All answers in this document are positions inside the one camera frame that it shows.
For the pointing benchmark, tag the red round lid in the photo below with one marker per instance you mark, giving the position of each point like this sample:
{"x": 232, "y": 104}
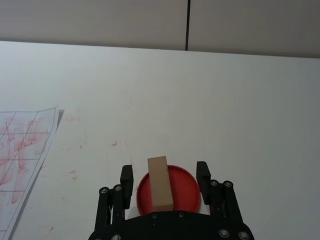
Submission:
{"x": 183, "y": 192}

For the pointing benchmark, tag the paper sheet with red grid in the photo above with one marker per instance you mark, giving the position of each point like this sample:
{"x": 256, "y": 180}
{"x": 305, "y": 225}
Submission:
{"x": 22, "y": 155}

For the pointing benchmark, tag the tan wooden block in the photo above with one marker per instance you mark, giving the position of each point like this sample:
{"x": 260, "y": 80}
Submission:
{"x": 160, "y": 185}

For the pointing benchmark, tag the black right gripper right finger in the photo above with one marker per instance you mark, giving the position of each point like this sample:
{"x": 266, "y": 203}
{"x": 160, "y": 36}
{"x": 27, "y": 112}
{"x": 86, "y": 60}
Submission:
{"x": 203, "y": 182}

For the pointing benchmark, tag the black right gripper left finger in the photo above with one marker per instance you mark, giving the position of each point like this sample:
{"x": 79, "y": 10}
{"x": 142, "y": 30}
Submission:
{"x": 126, "y": 185}

